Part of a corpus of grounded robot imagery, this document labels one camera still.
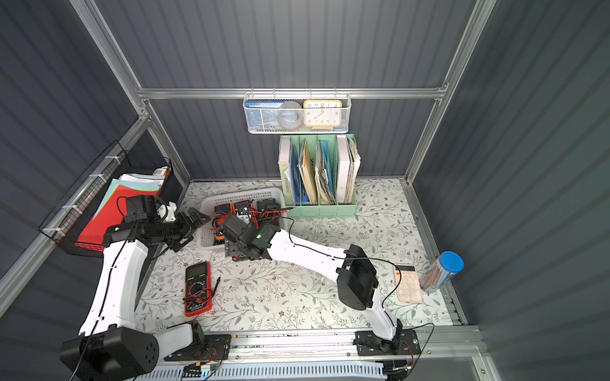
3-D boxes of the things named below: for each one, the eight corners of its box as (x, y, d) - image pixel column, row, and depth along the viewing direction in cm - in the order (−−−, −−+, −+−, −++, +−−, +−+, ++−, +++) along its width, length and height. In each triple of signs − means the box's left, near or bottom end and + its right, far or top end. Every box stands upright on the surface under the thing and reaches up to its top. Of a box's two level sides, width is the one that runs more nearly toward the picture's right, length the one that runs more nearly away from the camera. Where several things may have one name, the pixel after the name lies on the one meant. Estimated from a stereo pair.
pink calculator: (399, 303, 84) (400, 301, 82) (390, 266, 93) (391, 263, 91) (424, 303, 84) (427, 301, 82) (413, 266, 93) (415, 263, 91)
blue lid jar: (420, 293, 86) (444, 270, 70) (415, 276, 90) (437, 251, 74) (440, 293, 86) (468, 270, 70) (434, 276, 90) (460, 251, 74)
